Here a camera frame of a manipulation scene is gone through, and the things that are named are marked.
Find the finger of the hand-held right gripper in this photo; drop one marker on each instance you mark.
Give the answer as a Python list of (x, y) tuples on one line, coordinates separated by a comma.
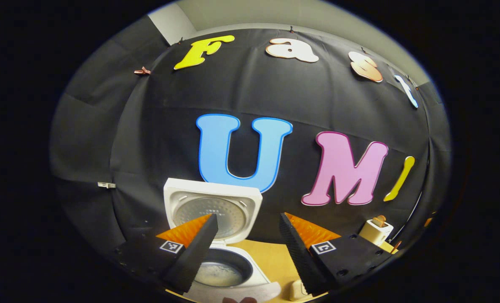
[(429, 221)]

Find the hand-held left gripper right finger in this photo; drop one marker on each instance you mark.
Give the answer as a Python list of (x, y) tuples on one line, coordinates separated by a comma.
[(302, 261)]

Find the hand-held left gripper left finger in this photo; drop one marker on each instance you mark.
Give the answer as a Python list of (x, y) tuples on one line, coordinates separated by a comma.
[(195, 256)]

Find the white rice cooker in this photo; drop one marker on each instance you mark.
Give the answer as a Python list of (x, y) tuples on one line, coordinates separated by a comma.
[(241, 214)]

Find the toasted bread slice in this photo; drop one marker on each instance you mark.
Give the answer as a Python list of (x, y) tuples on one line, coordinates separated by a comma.
[(379, 221)]

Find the white toaster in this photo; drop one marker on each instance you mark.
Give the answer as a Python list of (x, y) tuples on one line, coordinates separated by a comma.
[(374, 233)]

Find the silver clip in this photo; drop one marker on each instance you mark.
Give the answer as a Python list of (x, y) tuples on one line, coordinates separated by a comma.
[(106, 185)]

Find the black backdrop cloth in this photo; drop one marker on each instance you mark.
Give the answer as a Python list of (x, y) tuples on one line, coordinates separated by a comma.
[(157, 139)]

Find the copper clip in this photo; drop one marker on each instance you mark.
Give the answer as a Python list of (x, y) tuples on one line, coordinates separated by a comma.
[(142, 71)]

